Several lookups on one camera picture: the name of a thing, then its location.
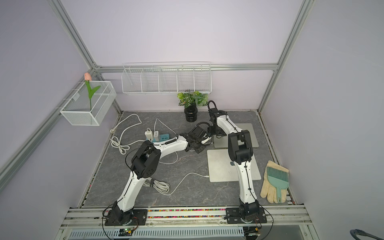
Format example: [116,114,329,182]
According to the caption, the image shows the teal plastic brush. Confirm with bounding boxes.
[267,167,289,203]

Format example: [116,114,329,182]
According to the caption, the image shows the silver laptop far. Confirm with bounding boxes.
[213,123,259,149]

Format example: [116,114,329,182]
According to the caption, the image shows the cream work glove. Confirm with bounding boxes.
[260,160,290,205]

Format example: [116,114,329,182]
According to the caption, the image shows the green plant black vase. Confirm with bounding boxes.
[177,91,208,123]

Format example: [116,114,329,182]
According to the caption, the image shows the teal power strip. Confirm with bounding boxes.
[159,134,170,142]

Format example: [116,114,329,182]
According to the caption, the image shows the small white wire basket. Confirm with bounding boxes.
[60,81,117,126]

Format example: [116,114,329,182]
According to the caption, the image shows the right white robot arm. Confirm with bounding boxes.
[208,100,260,223]

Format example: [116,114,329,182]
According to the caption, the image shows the pink artificial tulip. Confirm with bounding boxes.
[84,73,101,111]

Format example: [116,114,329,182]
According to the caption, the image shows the white slotted cable duct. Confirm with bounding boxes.
[67,227,245,240]

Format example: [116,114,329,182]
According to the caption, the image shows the white laptop charger cable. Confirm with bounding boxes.
[153,118,180,165]

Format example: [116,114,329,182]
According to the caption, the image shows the silver laptop near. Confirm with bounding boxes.
[206,148,262,183]

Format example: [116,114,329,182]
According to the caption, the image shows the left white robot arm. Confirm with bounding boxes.
[103,126,212,226]

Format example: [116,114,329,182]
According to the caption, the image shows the white power strip cord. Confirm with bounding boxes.
[109,113,148,156]

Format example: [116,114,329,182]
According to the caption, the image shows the white charging cable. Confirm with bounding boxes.
[142,171,210,196]

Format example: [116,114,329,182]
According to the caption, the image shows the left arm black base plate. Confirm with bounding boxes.
[105,209,148,226]

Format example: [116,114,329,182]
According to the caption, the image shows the white square laptop charger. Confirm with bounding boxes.
[145,129,154,142]

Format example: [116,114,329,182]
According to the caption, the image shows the long white wire basket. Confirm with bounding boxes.
[122,62,212,95]

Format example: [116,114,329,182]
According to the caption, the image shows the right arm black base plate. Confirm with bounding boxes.
[224,207,267,224]

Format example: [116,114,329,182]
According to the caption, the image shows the silver laptop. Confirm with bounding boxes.
[206,148,262,183]
[213,123,259,149]

